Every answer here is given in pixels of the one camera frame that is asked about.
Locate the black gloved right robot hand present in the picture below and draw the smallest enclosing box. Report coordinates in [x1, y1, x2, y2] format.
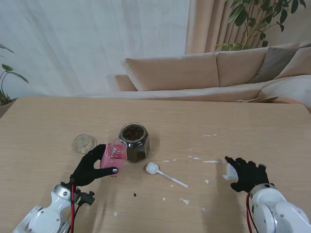
[225, 156, 271, 194]

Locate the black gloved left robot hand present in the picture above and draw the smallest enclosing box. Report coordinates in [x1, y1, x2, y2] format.
[69, 143, 119, 187]

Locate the white square jar lid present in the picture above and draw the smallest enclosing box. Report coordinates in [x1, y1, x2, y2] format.
[223, 163, 239, 181]

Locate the clear glass jar lid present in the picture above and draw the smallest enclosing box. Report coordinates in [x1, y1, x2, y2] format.
[71, 134, 98, 154]

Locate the pink square coffee jar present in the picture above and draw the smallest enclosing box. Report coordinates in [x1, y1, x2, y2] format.
[99, 138, 128, 178]

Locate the white plastic spoon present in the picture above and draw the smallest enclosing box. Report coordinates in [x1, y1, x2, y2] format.
[145, 162, 189, 188]

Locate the glass jar of coffee beans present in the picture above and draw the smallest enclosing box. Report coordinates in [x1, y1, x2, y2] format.
[118, 122, 151, 163]

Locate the flat wooden tray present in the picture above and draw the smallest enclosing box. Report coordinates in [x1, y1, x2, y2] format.
[234, 96, 279, 104]

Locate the white throw blanket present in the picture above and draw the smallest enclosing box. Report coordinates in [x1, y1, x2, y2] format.
[257, 74, 311, 107]

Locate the beige planter box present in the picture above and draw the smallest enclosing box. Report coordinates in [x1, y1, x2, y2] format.
[0, 98, 17, 119]

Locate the grey sofa cushion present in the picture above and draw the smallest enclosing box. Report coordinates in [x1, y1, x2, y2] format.
[250, 47, 301, 84]

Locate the beige fabric sofa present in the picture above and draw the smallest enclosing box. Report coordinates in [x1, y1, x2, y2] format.
[106, 42, 311, 107]

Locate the sheer white curtain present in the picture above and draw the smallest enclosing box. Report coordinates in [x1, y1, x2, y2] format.
[0, 0, 191, 98]

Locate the small green houseplant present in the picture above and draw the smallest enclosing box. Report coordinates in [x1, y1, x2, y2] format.
[0, 43, 30, 106]

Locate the beige pleated curtain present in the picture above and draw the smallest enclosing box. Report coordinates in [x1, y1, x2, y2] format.
[184, 0, 311, 54]

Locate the tall leafy green plant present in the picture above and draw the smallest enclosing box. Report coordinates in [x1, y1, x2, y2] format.
[213, 0, 307, 52]

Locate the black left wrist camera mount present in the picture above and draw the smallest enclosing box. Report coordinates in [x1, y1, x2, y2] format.
[77, 191, 96, 206]

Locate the red left arm cable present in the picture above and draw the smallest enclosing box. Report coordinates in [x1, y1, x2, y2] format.
[69, 183, 81, 233]

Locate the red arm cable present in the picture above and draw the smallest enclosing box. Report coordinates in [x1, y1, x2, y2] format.
[245, 191, 259, 233]
[69, 183, 81, 233]

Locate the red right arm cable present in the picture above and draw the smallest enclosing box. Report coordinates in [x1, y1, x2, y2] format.
[245, 191, 259, 233]

